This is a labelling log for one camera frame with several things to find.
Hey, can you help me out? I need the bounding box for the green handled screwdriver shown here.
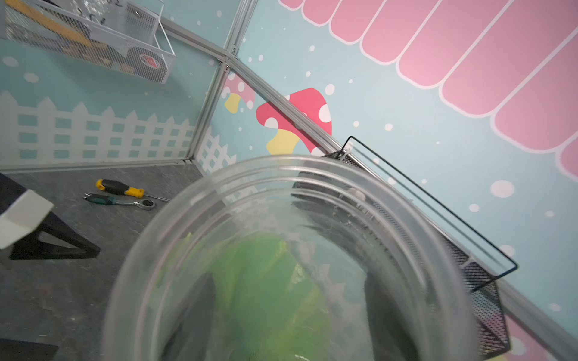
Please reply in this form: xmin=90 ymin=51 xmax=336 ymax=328
xmin=84 ymin=193 xmax=156 ymax=211

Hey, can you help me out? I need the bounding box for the green plastic bin liner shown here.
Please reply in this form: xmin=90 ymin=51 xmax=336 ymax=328
xmin=196 ymin=234 xmax=331 ymax=360

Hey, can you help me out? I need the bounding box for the black wire mesh basket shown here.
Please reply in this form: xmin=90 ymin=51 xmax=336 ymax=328
xmin=291 ymin=134 xmax=519 ymax=361

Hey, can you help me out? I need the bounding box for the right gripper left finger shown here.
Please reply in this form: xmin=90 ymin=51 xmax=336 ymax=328
xmin=160 ymin=272 xmax=216 ymax=360

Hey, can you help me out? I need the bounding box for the peanut jar red lid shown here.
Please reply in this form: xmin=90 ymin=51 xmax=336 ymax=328
xmin=102 ymin=156 xmax=480 ymax=360

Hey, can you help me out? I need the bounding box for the yellow utility knife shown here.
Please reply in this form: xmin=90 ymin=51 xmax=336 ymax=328
xmin=4 ymin=1 xmax=108 ymax=51

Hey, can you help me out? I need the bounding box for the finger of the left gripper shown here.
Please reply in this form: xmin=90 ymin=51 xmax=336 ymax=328
xmin=9 ymin=211 xmax=101 ymax=260

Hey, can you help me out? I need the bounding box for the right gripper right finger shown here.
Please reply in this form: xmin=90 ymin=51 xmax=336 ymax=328
xmin=364 ymin=273 xmax=419 ymax=360

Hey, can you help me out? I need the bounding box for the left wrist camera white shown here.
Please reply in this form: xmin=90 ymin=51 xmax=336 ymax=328
xmin=1 ymin=174 xmax=54 ymax=250

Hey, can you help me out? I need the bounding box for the yellow black screwdriver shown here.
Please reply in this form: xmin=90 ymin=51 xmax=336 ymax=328
xmin=96 ymin=179 xmax=170 ymax=202

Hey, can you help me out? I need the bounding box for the black tape roll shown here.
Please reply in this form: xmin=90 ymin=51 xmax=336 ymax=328
xmin=126 ymin=47 xmax=167 ymax=83

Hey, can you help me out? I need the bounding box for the clear wall bin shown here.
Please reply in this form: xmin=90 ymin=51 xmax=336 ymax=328
xmin=1 ymin=1 xmax=176 ymax=84

